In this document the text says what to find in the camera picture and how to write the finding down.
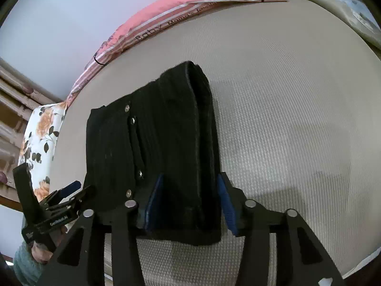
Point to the black pants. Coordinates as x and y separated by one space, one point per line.
169 155

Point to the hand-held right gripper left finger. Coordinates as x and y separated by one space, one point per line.
155 202

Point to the white floral pillow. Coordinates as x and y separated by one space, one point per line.
40 149

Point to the beige bed mattress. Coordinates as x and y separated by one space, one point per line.
282 125

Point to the person's left forearm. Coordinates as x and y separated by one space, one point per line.
26 265

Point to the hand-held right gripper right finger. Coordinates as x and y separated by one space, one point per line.
226 202

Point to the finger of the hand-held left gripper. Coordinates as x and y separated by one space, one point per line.
70 187
83 196

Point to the pale patterned curtain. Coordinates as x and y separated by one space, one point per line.
18 110

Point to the pink tree-print pillow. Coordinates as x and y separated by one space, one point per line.
184 9

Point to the person's left hand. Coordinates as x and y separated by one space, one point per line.
40 251

